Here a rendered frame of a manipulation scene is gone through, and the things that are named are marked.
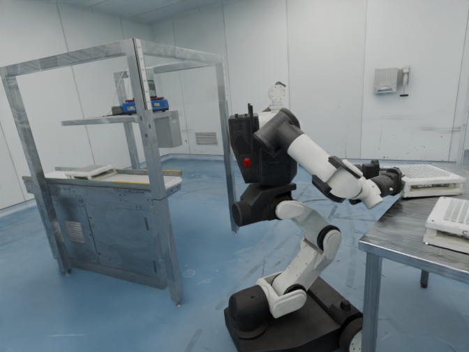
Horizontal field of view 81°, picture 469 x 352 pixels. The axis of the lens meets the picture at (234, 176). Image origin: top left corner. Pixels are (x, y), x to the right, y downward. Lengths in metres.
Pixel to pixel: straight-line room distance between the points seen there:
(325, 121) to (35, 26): 4.62
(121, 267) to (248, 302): 1.20
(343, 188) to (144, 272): 1.64
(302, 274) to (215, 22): 5.03
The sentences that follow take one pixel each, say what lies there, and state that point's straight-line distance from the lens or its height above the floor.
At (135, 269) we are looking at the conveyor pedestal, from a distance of 2.26.
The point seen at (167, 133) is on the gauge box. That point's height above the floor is 1.11.
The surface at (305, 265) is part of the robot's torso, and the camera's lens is 1.54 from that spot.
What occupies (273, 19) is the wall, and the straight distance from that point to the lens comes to 5.33.
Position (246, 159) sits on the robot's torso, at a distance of 1.13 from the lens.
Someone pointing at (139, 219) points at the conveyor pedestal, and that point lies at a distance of 1.98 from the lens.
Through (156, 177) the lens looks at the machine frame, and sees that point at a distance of 1.60.
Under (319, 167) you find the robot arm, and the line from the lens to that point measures 0.90.
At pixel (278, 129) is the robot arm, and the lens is 0.97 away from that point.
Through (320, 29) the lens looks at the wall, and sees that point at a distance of 5.06.
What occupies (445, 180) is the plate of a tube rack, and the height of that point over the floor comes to 0.89.
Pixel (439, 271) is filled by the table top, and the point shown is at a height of 0.80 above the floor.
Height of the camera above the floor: 1.30
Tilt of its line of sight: 16 degrees down
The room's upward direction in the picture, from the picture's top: 5 degrees counter-clockwise
